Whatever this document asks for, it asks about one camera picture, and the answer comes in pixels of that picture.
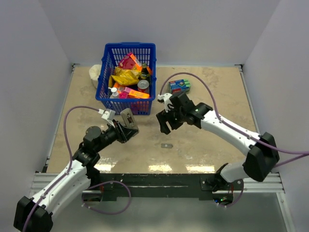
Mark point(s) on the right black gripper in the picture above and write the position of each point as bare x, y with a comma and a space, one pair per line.
163, 117

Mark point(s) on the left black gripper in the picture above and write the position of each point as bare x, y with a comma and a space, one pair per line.
123, 134

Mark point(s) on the grey remote control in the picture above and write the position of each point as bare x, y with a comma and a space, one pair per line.
123, 114

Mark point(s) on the grey battery cover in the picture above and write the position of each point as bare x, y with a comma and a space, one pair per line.
166, 145

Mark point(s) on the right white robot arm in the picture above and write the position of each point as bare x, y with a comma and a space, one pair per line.
259, 150

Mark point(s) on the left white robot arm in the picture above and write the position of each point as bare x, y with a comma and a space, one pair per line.
36, 214

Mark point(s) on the sponge pack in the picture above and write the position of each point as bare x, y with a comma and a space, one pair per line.
181, 85

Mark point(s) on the white pump bottle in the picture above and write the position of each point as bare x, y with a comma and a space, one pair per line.
114, 93

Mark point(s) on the metal tin can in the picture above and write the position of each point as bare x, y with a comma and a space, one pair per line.
143, 86

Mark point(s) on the dark sauce bottle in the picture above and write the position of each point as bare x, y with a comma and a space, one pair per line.
145, 74

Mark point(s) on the blue plastic basket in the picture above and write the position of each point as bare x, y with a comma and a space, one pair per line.
113, 53

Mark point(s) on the yellow chips bag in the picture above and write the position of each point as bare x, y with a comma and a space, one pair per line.
125, 77

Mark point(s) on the white paper roll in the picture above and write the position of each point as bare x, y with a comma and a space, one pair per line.
94, 73

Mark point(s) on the pink orange snack box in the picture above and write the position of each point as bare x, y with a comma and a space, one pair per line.
130, 62

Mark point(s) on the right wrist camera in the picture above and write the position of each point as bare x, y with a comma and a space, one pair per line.
165, 99

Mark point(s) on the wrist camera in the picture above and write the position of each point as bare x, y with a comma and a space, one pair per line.
165, 99
108, 116

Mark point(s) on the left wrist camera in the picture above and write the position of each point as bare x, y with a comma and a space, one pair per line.
108, 116

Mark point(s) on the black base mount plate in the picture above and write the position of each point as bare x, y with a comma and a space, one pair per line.
198, 186

